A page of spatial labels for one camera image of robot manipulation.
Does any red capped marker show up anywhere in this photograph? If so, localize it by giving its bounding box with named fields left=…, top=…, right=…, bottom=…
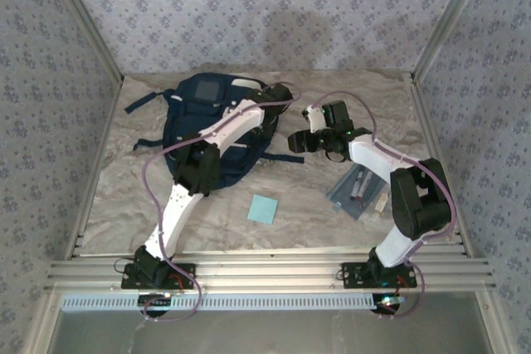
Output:
left=350, top=166, right=367, bottom=201

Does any clear zip pencil case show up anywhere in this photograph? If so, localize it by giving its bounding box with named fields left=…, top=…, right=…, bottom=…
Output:
left=326, top=162, right=393, bottom=221

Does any light blue sticky note pad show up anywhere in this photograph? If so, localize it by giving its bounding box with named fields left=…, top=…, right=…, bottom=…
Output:
left=247, top=195, right=280, bottom=224

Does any beige eraser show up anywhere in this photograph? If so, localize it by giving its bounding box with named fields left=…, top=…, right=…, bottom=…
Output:
left=373, top=192, right=391, bottom=219

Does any navy blue backpack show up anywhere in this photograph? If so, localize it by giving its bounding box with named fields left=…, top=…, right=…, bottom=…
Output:
left=125, top=73, right=306, bottom=190

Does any small electronics board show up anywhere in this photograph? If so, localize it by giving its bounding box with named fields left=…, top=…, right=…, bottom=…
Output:
left=372, top=293, right=406, bottom=316
left=138, top=293, right=174, bottom=318

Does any grey metal panel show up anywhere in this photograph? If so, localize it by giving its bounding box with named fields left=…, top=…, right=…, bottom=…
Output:
left=53, top=291, right=489, bottom=354

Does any aluminium side rail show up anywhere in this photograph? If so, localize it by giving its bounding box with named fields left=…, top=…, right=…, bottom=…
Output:
left=61, top=75, right=125, bottom=262
left=410, top=75, right=475, bottom=258

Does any aluminium rail frame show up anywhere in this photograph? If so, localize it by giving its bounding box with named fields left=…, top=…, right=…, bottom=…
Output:
left=44, top=244, right=498, bottom=293

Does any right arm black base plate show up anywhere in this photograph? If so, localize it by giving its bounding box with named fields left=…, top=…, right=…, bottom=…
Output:
left=339, top=261, right=417, bottom=290

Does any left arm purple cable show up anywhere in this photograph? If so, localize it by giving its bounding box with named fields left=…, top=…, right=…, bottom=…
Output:
left=142, top=81, right=303, bottom=325

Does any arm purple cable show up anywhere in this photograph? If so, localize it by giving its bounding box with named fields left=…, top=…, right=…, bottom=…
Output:
left=142, top=81, right=303, bottom=325
left=315, top=91, right=459, bottom=320

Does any white slotted cable duct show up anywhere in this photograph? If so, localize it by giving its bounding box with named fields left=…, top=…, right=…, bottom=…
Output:
left=61, top=293, right=389, bottom=313

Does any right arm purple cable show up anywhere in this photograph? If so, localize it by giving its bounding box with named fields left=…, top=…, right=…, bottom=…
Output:
left=315, top=91, right=459, bottom=320

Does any aluminium corner post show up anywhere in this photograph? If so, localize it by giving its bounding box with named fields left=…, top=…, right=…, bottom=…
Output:
left=41, top=0, right=125, bottom=81
left=410, top=0, right=495, bottom=81

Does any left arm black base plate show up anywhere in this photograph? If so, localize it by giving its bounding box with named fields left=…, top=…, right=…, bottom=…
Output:
left=120, top=262, right=197, bottom=290

